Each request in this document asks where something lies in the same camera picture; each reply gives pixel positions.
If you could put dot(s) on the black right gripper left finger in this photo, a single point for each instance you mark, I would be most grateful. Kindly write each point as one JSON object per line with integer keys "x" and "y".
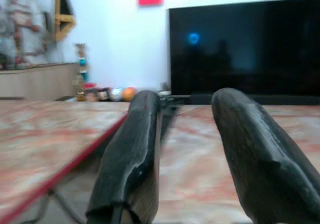
{"x": 130, "y": 153}

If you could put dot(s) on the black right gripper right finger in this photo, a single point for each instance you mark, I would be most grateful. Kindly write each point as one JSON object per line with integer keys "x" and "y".
{"x": 262, "y": 159}

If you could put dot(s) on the orange egg figurine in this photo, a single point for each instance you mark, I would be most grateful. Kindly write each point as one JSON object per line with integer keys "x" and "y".
{"x": 128, "y": 94}

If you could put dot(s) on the black soundbar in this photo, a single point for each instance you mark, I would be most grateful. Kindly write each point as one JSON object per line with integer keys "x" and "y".
{"x": 275, "y": 100}

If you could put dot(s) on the white egg figurine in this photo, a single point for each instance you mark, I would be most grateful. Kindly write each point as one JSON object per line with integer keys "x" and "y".
{"x": 116, "y": 94}

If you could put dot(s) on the red-lidded snack jar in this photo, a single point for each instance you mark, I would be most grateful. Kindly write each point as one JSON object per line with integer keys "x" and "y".
{"x": 90, "y": 93}

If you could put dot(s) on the gold figurine trophy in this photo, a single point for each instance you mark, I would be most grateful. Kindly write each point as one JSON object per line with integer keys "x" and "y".
{"x": 78, "y": 88}

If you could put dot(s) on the tall slim trophy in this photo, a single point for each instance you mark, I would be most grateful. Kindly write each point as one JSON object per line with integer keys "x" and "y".
{"x": 82, "y": 63}

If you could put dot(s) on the black flat television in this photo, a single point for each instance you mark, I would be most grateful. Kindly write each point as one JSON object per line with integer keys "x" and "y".
{"x": 245, "y": 48}

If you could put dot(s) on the light wooden cabinet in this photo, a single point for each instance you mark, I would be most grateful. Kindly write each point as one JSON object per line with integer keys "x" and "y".
{"x": 37, "y": 83}

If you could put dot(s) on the person in white shirt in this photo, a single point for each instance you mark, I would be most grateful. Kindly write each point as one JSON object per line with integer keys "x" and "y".
{"x": 22, "y": 21}

